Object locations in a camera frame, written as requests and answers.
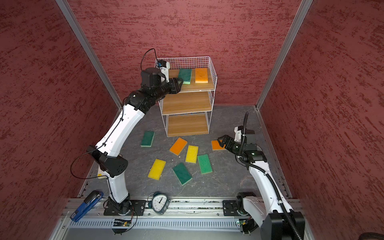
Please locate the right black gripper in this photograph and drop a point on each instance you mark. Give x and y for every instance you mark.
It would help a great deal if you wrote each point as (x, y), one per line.
(226, 137)

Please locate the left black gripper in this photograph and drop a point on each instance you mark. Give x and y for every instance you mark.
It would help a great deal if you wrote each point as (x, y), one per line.
(174, 85)

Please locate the dark green sponge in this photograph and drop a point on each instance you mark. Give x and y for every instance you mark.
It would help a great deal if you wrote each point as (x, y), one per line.
(182, 173)
(148, 139)
(185, 75)

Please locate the orange sponge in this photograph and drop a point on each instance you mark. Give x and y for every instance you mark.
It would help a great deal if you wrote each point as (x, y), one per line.
(201, 76)
(178, 146)
(216, 146)

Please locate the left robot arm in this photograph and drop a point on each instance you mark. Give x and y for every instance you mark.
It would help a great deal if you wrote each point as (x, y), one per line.
(106, 153)

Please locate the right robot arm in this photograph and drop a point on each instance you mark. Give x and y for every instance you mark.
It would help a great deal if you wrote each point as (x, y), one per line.
(275, 217)

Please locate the light green sponge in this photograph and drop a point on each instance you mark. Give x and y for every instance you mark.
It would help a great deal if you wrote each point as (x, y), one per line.
(205, 164)

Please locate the yellow sponge centre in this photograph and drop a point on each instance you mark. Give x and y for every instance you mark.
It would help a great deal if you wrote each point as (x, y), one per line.
(192, 154)

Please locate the yellow sponge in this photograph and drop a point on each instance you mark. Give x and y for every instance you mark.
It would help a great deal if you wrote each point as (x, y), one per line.
(192, 154)
(157, 169)

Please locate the right circuit board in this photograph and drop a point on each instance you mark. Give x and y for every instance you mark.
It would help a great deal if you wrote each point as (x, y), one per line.
(246, 226)

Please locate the circuit board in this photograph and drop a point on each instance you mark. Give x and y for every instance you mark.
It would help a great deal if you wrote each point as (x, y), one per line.
(246, 226)
(122, 223)

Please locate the yellow sponge lower left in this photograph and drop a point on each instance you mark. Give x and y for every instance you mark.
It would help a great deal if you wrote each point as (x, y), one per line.
(157, 169)

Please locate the cream calculator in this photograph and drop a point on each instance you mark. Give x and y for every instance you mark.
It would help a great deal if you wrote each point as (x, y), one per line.
(100, 174)

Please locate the green analog clock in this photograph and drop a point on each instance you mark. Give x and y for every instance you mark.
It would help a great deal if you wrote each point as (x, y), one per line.
(159, 203)

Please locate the blue stapler tool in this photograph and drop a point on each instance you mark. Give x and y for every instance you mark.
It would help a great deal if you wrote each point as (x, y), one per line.
(89, 202)

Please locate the left circuit board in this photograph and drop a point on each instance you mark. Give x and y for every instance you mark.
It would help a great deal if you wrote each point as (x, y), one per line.
(122, 223)

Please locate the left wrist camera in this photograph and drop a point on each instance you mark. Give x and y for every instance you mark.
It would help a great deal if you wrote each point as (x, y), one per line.
(164, 66)

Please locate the white wire wooden shelf rack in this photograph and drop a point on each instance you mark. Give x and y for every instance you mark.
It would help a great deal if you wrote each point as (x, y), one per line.
(190, 111)

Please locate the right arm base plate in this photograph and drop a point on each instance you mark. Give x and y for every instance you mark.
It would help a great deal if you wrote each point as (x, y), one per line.
(234, 208)

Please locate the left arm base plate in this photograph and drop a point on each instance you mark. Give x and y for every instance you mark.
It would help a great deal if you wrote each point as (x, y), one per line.
(135, 208)

